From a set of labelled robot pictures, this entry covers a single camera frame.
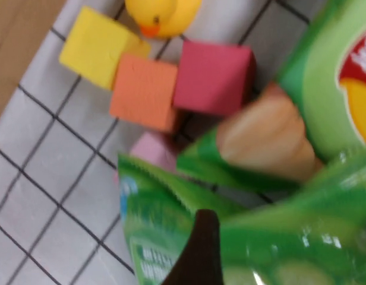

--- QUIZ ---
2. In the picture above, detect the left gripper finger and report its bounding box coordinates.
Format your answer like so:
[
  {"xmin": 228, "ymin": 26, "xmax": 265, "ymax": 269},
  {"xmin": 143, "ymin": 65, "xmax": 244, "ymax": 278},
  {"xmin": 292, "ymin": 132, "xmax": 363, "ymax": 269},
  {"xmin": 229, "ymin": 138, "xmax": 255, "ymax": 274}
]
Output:
[{"xmin": 163, "ymin": 209, "xmax": 224, "ymax": 285}]

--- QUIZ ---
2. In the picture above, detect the green Lay's chips bag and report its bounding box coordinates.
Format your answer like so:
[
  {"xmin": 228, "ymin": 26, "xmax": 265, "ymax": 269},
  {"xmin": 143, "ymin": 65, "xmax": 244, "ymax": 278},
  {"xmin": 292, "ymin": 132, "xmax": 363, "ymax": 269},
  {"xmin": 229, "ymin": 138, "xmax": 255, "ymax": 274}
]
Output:
[
  {"xmin": 116, "ymin": 153, "xmax": 366, "ymax": 285},
  {"xmin": 176, "ymin": 0, "xmax": 366, "ymax": 205}
]

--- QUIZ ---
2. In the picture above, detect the pink foam cube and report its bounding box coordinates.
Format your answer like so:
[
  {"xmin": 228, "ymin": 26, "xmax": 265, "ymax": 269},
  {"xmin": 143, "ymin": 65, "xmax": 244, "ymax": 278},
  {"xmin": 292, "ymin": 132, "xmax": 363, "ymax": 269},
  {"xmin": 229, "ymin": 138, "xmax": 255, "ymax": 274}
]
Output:
[{"xmin": 129, "ymin": 132, "xmax": 184, "ymax": 173}]

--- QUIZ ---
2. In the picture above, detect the orange foam cube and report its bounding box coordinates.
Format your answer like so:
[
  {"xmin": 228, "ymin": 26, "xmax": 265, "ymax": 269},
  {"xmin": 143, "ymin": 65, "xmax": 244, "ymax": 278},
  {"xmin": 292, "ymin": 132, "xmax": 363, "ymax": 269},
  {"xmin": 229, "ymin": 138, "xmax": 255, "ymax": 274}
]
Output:
[{"xmin": 109, "ymin": 53, "xmax": 184, "ymax": 133}]

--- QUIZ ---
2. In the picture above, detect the red foam cube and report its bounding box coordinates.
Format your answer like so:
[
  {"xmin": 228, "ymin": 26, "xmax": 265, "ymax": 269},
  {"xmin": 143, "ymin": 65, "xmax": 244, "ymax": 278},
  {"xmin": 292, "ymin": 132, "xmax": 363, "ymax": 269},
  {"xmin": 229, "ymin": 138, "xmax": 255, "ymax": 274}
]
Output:
[{"xmin": 172, "ymin": 40, "xmax": 257, "ymax": 116}]

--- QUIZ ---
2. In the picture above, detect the yellow foam cube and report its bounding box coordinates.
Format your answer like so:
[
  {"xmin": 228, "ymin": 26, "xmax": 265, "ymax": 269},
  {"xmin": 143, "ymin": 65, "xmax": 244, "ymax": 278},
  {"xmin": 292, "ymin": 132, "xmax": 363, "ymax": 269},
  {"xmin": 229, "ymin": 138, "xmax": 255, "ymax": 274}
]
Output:
[{"xmin": 58, "ymin": 6, "xmax": 152, "ymax": 91}]

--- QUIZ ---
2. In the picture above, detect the yellow rubber duck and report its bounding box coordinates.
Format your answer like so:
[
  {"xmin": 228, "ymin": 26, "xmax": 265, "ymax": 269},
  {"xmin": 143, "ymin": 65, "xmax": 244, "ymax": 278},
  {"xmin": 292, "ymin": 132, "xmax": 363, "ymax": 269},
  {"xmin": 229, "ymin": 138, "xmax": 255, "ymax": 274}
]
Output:
[{"xmin": 124, "ymin": 0, "xmax": 203, "ymax": 39}]

